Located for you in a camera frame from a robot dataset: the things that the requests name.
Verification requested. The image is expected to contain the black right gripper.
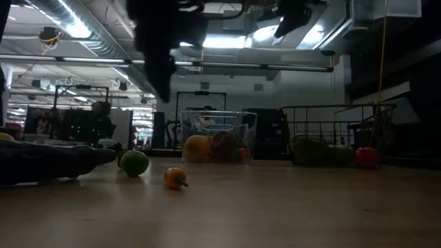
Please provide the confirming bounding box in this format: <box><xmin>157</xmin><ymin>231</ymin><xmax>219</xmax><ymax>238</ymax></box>
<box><xmin>274</xmin><ymin>0</ymin><xmax>328</xmax><ymax>38</ymax></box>

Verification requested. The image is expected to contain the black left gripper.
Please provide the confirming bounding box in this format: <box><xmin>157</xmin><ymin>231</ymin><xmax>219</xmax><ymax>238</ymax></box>
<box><xmin>134</xmin><ymin>8</ymin><xmax>181</xmax><ymax>103</ymax></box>

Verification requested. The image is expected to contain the orange fruit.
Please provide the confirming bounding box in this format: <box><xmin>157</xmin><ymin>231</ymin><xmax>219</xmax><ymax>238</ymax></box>
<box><xmin>183</xmin><ymin>134</ymin><xmax>212</xmax><ymax>163</ymax></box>

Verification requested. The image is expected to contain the green round fruit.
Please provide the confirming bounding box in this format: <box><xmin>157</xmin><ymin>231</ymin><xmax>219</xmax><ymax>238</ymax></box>
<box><xmin>117</xmin><ymin>149</ymin><xmax>151</xmax><ymax>178</ymax></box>

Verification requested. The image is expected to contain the dark red apple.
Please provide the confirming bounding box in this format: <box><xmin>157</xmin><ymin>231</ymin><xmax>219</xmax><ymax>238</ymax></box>
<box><xmin>209</xmin><ymin>132</ymin><xmax>246</xmax><ymax>163</ymax></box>

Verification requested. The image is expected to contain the small orange pepper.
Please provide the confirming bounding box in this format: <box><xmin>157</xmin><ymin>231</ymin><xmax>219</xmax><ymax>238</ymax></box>
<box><xmin>163</xmin><ymin>167</ymin><xmax>189</xmax><ymax>190</ymax></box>

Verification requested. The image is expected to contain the light green chayote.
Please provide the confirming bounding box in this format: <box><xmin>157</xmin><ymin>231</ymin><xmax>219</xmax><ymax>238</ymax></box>
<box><xmin>289</xmin><ymin>135</ymin><xmax>329</xmax><ymax>167</ymax></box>

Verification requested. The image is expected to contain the person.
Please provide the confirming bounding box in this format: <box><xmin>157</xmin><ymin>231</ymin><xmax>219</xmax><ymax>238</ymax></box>
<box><xmin>90</xmin><ymin>100</ymin><xmax>117</xmax><ymax>141</ymax></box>
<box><xmin>201</xmin><ymin>105</ymin><xmax>218</xmax><ymax>121</ymax></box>

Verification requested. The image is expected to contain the white panel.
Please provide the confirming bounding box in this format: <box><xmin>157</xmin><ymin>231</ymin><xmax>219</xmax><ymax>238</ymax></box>
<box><xmin>110</xmin><ymin>108</ymin><xmax>134</xmax><ymax>149</ymax></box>

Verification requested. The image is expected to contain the long ceiling light bar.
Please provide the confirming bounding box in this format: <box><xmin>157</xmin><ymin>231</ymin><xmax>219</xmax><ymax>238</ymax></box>
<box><xmin>0</xmin><ymin>53</ymin><xmax>335</xmax><ymax>73</ymax></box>

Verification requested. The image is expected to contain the clear plastic bin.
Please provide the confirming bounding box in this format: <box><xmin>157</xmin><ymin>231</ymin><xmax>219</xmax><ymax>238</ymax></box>
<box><xmin>178</xmin><ymin>110</ymin><xmax>258</xmax><ymax>165</ymax></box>

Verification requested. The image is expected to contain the black equipment cabinet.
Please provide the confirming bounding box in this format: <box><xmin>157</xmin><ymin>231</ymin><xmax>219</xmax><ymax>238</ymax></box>
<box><xmin>243</xmin><ymin>108</ymin><xmax>289</xmax><ymax>160</ymax></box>

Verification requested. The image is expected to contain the black gantry frame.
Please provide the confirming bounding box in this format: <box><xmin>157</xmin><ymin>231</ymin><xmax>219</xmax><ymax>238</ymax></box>
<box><xmin>175</xmin><ymin>90</ymin><xmax>227</xmax><ymax>149</ymax></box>

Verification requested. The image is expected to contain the silver ceiling duct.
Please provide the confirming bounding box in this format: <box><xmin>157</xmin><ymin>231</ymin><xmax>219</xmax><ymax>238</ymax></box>
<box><xmin>30</xmin><ymin>0</ymin><xmax>156</xmax><ymax>97</ymax></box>

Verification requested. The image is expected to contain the yellow cable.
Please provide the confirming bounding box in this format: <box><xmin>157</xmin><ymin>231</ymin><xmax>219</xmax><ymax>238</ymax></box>
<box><xmin>371</xmin><ymin>0</ymin><xmax>389</xmax><ymax>145</ymax></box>

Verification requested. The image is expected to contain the black ceiling camera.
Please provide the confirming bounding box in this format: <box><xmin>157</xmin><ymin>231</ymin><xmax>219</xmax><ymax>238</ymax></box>
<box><xmin>38</xmin><ymin>26</ymin><xmax>63</xmax><ymax>48</ymax></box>

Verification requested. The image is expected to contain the metal wire basket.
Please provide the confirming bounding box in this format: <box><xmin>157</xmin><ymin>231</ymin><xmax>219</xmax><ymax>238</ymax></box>
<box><xmin>279</xmin><ymin>103</ymin><xmax>398</xmax><ymax>169</ymax></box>

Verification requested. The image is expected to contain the black aluminium table frame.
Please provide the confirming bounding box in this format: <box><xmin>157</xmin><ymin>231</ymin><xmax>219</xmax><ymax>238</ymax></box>
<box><xmin>113</xmin><ymin>147</ymin><xmax>441</xmax><ymax>170</ymax></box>

